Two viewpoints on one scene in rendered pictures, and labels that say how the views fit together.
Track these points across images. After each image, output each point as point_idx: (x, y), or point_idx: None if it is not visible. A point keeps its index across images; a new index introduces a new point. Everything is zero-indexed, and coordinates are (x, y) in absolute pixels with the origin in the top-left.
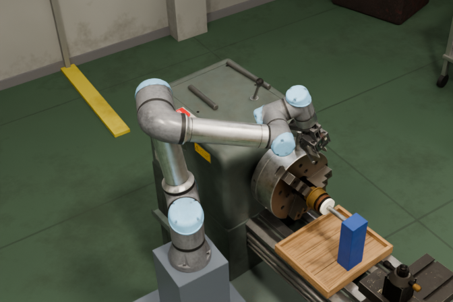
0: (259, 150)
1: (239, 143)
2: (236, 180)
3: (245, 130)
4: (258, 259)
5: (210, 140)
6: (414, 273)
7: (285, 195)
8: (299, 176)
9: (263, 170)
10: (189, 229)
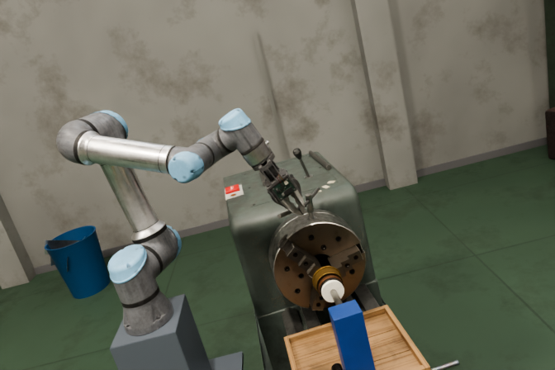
0: (280, 221)
1: (136, 164)
2: (253, 253)
3: (141, 148)
4: None
5: (106, 158)
6: None
7: (297, 275)
8: (314, 253)
9: (273, 241)
10: (117, 276)
